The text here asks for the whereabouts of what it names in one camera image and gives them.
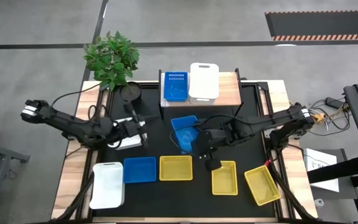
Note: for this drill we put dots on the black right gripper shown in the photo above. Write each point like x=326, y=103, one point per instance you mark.
x=213, y=140

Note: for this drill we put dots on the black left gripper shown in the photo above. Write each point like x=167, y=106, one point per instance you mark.
x=129, y=128

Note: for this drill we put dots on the blue plastic basket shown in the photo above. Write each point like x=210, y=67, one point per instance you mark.
x=139, y=170
x=176, y=87
x=183, y=133

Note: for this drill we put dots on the yellow plastic basket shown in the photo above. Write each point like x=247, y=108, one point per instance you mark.
x=176, y=168
x=225, y=180
x=262, y=185

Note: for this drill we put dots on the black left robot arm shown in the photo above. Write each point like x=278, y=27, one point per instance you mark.
x=67, y=123

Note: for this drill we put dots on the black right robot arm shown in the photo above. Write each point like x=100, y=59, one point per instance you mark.
x=275, y=116

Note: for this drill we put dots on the black plant pot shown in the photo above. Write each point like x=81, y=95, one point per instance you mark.
x=130, y=91

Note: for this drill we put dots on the black table mat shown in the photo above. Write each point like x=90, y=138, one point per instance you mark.
x=182, y=199

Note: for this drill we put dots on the green leafy potted plant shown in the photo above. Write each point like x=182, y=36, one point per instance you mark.
x=112, y=59

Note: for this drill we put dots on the red tag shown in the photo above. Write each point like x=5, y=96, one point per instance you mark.
x=266, y=162

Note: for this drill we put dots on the white printed cardboard box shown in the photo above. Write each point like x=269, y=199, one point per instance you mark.
x=320, y=168

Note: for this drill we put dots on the small white floor object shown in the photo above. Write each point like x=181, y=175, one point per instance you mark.
x=319, y=203

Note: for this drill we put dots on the black power adapter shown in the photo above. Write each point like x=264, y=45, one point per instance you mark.
x=334, y=102

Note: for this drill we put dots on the black desk beam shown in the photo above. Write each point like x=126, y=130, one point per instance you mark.
x=337, y=169

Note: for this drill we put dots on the black striped-edge floor mat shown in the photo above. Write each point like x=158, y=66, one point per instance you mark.
x=322, y=25

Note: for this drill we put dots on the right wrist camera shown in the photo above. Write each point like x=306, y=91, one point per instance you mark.
x=212, y=164

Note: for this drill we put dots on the wooden shelf with black frame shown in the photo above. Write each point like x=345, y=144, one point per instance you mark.
x=228, y=93

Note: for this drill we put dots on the black aluminium table frame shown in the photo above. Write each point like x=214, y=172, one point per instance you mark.
x=263, y=87

